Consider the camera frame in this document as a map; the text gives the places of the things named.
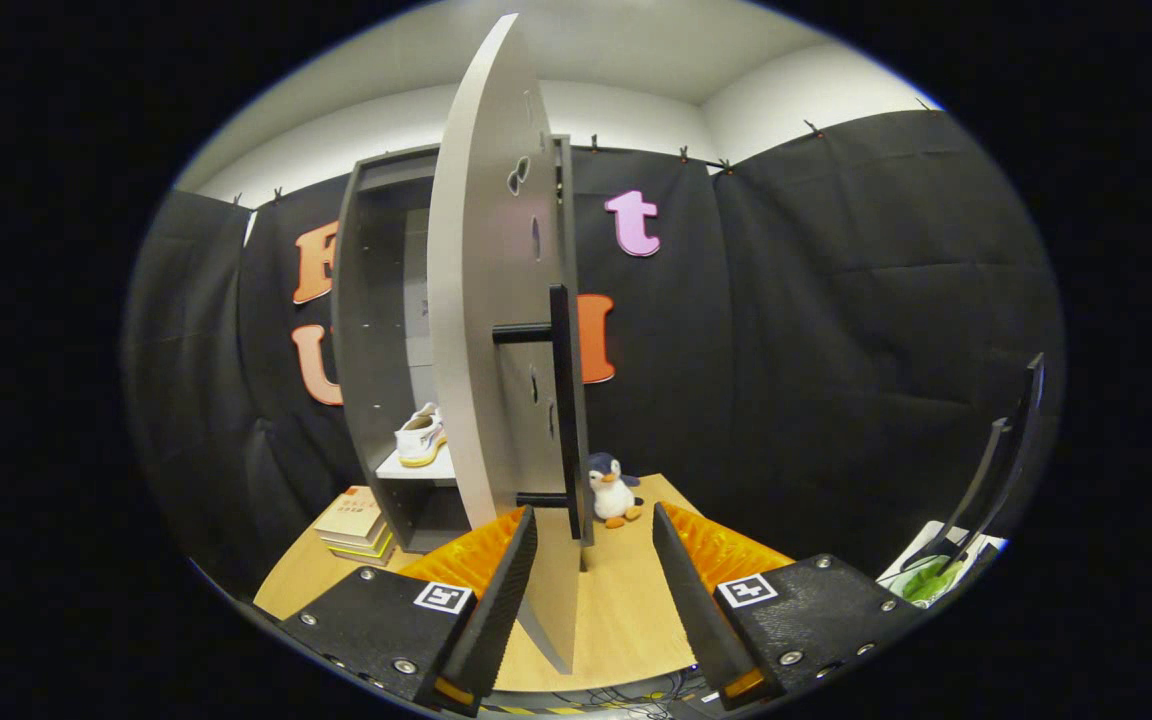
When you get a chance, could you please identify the white canvas shoe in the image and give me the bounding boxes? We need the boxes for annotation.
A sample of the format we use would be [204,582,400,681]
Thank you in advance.
[394,402,447,469]

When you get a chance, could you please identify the beige cabinet door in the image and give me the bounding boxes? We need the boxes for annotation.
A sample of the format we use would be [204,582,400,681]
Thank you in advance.
[426,12,597,676]

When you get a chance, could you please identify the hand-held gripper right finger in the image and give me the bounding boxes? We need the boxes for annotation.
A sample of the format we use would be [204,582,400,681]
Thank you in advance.
[652,500,932,711]

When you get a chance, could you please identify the green object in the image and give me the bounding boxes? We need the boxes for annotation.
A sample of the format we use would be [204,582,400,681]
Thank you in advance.
[891,558,967,607]

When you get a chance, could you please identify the black door handle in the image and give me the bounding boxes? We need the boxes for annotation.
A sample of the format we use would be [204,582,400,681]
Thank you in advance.
[492,285,587,541]

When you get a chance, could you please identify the penguin plush toy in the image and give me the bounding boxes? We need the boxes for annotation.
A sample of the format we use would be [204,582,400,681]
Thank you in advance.
[586,452,645,530]

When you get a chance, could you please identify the white sheet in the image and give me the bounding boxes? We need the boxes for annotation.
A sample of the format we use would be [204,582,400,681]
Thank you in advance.
[878,520,1007,609]

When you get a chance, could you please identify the grey cabinet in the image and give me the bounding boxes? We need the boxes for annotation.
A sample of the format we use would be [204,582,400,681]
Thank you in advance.
[331,135,577,554]

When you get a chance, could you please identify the yellow-edged book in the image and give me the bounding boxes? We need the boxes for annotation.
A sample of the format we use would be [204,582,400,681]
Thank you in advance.
[321,525,397,568]

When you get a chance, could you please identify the black backdrop cloth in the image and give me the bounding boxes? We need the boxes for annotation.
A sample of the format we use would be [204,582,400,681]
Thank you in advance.
[121,108,1067,601]

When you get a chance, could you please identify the black curved bars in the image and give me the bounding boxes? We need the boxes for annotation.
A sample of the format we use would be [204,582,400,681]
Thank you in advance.
[901,352,1047,573]

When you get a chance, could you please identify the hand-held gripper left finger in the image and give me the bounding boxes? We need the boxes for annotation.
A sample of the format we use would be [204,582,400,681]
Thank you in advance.
[276,505,540,716]

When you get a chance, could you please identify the beige orange book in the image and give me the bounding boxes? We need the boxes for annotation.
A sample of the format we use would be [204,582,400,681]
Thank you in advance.
[314,486,384,541]

